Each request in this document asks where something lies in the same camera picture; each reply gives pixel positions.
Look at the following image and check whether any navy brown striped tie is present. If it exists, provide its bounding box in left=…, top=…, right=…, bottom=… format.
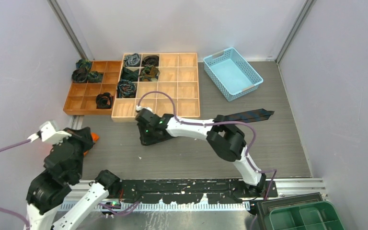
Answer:
left=214, top=108, right=275, bottom=123

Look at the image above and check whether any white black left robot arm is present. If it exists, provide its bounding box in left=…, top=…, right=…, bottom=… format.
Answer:
left=24, top=127, right=122, bottom=230

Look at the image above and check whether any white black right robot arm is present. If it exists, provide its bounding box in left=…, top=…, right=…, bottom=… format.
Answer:
left=135, top=108, right=266, bottom=197

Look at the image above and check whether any blue paisley rolled tie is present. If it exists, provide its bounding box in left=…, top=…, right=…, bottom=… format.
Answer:
left=117, top=80, right=137, bottom=98

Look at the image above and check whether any light wooden compartment tray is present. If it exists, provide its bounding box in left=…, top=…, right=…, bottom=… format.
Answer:
left=111, top=53, right=200, bottom=122

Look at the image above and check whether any green patterned rolled tie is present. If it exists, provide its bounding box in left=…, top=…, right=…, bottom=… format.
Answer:
left=139, top=65, right=160, bottom=81

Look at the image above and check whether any black rolled tie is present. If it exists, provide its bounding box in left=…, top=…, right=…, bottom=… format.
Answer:
left=95, top=92, right=114, bottom=109

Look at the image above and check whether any orange cloth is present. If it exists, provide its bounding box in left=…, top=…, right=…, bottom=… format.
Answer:
left=84, top=133, right=100, bottom=156

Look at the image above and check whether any dark green rolled tie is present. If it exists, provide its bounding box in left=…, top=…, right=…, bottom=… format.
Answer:
left=120, top=67, right=139, bottom=82

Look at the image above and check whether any dark brown rolled tie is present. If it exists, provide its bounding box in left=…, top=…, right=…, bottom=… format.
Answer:
left=142, top=55, right=160, bottom=67

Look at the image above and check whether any grey blue rolled tie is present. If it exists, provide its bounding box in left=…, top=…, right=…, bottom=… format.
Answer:
left=124, top=53, right=141, bottom=67

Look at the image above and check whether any dark orange wooden compartment tray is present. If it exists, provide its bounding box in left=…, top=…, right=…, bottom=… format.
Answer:
left=63, top=60, right=122, bottom=115

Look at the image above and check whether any green dotted rolled tie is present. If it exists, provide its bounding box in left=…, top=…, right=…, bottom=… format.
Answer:
left=87, top=71, right=103, bottom=83

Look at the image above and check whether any dark striped rolled tie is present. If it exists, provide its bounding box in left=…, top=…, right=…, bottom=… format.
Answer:
left=71, top=68, right=89, bottom=83

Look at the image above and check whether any teal patterned rolled tie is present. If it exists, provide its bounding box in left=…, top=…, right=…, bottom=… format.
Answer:
left=75, top=59, right=92, bottom=71

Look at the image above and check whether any light blue plastic basket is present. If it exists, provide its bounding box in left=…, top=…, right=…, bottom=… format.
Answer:
left=203, top=47, right=264, bottom=102

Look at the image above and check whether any green plastic bin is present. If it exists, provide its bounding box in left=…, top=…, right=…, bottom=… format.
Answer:
left=264, top=201, right=345, bottom=230

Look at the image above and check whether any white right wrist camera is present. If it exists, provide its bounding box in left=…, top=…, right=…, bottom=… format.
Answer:
left=135, top=106, right=153, bottom=114

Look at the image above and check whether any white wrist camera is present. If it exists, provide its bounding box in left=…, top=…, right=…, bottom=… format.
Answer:
left=27, top=120, right=71, bottom=145
left=135, top=106, right=153, bottom=114

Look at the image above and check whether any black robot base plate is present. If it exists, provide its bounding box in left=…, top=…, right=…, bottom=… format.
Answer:
left=107, top=179, right=278, bottom=205

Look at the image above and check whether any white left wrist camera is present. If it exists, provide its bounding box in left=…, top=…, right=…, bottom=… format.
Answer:
left=27, top=120, right=71, bottom=145

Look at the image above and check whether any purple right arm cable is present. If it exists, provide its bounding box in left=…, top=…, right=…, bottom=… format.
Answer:
left=136, top=91, right=277, bottom=201

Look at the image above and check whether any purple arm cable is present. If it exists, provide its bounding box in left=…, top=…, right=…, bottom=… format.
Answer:
left=136, top=91, right=277, bottom=201
left=0, top=139, right=34, bottom=230

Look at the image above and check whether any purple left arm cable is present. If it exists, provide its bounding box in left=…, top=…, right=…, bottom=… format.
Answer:
left=0, top=139, right=34, bottom=230

